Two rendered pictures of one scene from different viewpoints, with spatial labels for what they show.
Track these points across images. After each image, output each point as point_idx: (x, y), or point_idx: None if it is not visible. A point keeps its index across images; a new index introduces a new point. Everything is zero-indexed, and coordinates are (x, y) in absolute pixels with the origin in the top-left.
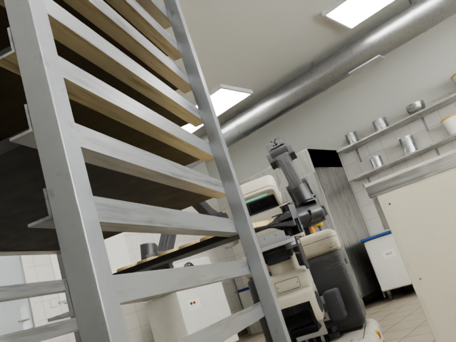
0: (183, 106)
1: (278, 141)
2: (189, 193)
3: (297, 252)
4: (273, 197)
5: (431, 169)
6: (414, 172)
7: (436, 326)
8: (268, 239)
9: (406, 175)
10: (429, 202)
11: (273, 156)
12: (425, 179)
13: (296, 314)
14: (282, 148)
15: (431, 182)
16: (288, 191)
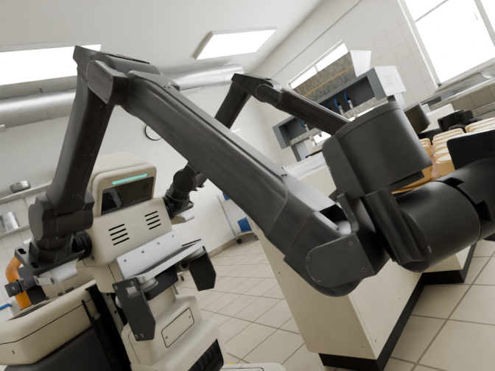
0: None
1: (255, 76)
2: None
3: (186, 269)
4: (151, 182)
5: (323, 161)
6: (314, 161)
7: (357, 305)
8: (149, 251)
9: (310, 163)
10: (330, 188)
11: (275, 87)
12: (323, 168)
13: (207, 369)
14: (277, 82)
15: (326, 171)
16: (194, 170)
